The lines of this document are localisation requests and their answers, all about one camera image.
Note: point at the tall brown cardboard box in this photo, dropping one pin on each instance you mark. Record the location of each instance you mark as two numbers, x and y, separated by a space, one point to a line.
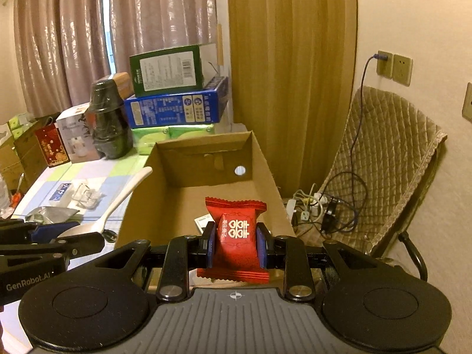
27 155

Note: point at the silver foil pouch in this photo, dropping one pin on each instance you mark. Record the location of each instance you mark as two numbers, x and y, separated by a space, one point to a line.
51 214

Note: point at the orange screwdriver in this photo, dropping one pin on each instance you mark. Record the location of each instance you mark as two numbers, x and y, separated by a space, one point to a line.
15 197

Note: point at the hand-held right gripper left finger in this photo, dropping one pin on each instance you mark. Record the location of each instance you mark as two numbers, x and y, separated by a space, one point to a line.
211 245

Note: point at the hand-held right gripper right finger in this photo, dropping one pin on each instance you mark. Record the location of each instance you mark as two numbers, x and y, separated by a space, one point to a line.
261 247

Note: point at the low brown cardboard box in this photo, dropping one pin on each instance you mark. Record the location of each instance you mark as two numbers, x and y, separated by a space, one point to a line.
7 162

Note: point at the chair with quilted cover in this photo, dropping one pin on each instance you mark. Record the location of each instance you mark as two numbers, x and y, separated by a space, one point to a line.
387 147

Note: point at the pink curtain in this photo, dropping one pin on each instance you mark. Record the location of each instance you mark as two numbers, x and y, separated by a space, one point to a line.
73 25

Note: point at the wooden slat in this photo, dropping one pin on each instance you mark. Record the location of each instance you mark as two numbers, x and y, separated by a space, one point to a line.
220 44

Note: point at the red candy packet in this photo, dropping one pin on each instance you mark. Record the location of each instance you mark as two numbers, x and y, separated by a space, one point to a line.
238 243

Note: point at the white power strip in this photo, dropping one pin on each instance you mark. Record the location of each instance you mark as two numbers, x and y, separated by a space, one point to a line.
291 208

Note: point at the dark green stacked pots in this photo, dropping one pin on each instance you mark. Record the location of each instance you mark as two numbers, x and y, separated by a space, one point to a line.
108 121

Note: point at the blue battery pack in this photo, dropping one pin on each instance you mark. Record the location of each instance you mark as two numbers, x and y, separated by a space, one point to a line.
61 190

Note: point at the small green tissue packs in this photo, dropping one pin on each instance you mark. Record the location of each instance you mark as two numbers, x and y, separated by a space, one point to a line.
20 121

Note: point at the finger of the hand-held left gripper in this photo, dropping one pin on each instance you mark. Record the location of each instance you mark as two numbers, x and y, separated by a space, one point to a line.
48 230
84 243

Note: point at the empty wall socket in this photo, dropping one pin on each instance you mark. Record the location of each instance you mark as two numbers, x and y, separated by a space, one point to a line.
402 69

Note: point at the wall socket with plug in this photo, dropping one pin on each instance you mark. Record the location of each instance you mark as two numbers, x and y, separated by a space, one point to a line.
385 64

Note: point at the white humidifier box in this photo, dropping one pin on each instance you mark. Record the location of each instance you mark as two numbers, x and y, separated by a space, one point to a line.
73 136

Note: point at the yellow curtain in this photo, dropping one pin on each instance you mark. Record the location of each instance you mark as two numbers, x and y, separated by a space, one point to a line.
291 62

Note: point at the white plastic spoon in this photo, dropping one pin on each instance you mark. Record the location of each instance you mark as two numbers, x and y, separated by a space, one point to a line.
110 210

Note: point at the blue carton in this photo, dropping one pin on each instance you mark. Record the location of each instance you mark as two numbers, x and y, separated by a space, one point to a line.
173 108

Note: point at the green box with white label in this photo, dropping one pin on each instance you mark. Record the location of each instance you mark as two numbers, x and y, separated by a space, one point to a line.
169 70

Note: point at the red gift bag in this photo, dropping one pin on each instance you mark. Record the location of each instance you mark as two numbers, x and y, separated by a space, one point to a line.
51 145

